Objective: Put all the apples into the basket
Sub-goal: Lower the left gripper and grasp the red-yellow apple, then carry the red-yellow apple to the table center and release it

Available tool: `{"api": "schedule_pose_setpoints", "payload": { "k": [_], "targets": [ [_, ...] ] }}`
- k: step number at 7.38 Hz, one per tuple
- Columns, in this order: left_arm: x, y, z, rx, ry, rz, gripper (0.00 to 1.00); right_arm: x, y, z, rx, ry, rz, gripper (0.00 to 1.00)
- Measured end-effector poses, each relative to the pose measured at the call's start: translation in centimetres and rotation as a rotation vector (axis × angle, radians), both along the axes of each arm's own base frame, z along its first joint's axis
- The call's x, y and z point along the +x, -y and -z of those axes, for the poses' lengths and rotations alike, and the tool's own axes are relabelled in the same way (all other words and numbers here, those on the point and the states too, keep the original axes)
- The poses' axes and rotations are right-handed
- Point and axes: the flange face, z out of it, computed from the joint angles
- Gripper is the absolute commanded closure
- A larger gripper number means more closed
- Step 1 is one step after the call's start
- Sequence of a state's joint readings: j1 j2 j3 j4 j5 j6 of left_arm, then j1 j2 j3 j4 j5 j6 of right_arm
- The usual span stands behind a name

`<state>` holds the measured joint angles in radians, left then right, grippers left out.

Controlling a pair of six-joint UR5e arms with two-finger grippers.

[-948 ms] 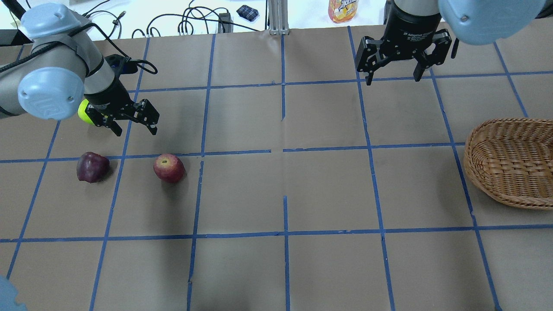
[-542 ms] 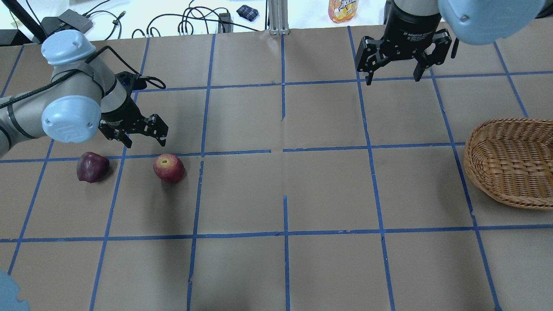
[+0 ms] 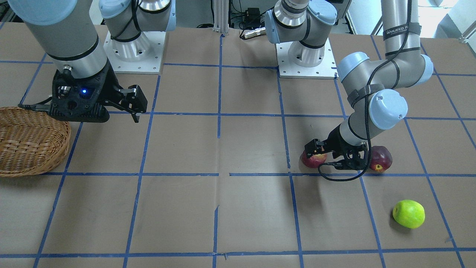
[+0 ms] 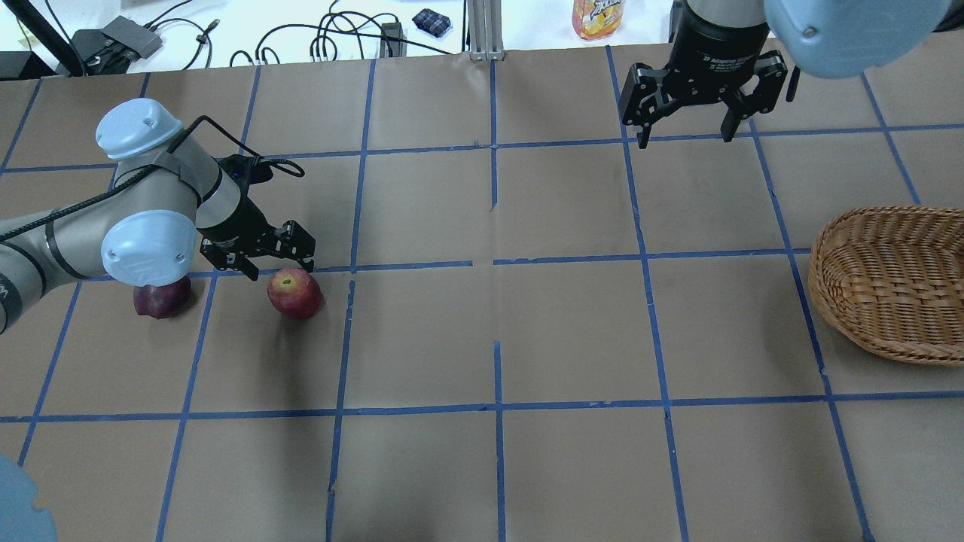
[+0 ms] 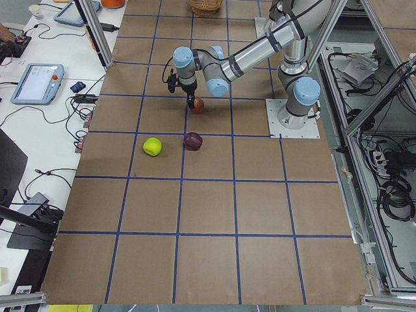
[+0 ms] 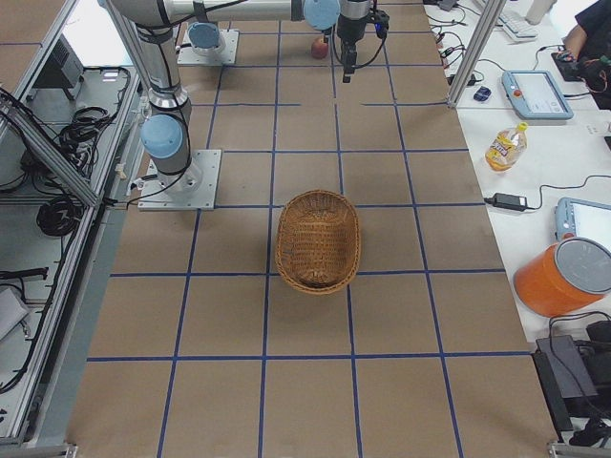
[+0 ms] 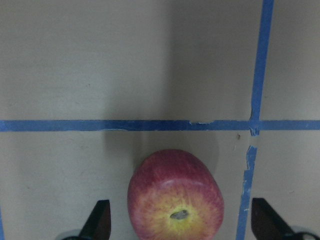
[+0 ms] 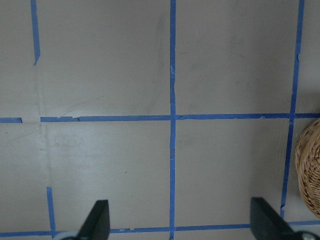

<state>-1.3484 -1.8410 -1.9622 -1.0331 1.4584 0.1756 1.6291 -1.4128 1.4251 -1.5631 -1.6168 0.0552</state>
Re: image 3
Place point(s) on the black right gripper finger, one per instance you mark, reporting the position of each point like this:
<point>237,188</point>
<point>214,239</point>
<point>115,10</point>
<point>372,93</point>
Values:
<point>135,101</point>

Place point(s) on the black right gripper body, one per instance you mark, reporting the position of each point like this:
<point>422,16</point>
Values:
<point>108,86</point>

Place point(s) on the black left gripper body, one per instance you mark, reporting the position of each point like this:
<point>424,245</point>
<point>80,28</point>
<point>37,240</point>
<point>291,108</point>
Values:
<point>337,140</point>

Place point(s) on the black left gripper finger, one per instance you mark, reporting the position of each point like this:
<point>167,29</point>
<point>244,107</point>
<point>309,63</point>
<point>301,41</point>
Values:
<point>315,147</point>

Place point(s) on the red yellow apple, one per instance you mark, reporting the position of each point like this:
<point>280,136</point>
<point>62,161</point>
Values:
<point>313,161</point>

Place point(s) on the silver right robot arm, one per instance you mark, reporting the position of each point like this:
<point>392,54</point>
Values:
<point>65,31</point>

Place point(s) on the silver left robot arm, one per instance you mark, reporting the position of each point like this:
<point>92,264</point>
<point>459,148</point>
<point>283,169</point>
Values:
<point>370,84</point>

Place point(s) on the woven wicker basket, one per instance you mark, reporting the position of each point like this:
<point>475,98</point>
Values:
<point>31,143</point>

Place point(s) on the dark red apple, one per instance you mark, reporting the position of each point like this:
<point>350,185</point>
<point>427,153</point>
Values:
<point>381,159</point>

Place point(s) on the green apple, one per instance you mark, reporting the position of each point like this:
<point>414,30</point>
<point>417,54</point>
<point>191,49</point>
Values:
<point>409,213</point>

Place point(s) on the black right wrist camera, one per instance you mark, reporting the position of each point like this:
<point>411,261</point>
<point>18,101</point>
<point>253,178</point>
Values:
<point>74,100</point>

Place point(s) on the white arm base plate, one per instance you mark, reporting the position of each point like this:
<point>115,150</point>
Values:
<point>297,61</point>
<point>141,56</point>

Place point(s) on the aluminium frame post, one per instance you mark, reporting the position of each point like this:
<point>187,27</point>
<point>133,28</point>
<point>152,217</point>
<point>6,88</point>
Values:
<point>220,16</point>

